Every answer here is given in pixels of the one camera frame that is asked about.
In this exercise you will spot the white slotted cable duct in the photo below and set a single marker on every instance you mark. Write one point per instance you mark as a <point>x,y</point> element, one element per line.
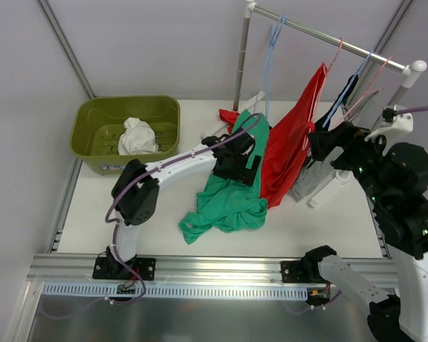
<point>280,293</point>

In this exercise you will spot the white tank top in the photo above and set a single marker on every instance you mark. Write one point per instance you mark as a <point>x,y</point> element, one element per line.
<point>139,138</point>

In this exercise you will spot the red tank top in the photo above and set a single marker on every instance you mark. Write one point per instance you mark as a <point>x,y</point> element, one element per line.
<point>287,146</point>

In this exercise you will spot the silver white clothes rack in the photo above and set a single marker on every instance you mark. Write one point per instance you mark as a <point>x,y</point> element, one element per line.
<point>390,28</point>

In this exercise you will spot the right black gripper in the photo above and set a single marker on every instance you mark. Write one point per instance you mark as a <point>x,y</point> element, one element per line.
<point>320,143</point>

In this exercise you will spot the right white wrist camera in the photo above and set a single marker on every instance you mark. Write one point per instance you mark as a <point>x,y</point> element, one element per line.
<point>394,124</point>

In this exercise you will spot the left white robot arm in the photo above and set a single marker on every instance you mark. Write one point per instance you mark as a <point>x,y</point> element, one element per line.
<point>135,197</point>

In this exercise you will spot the blue hanger with black top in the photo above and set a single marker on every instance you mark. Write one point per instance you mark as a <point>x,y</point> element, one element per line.
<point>350,85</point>

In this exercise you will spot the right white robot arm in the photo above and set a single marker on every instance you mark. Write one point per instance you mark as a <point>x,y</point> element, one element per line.
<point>394,178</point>

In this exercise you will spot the grey tank top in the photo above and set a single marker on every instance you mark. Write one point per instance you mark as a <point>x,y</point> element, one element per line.
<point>309,178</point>

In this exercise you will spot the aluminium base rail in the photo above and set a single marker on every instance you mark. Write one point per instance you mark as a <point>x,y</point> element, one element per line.
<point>235,271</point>

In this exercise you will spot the black tank top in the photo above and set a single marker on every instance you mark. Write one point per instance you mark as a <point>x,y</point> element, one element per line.
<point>323,123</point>

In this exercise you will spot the olive green plastic basket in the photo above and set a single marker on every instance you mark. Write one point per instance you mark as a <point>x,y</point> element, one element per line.
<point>100,122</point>

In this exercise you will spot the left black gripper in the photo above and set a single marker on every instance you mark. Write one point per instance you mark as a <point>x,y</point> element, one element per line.
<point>247,168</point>

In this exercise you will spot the green tank top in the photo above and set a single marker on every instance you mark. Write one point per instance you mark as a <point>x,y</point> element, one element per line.
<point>226,204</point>

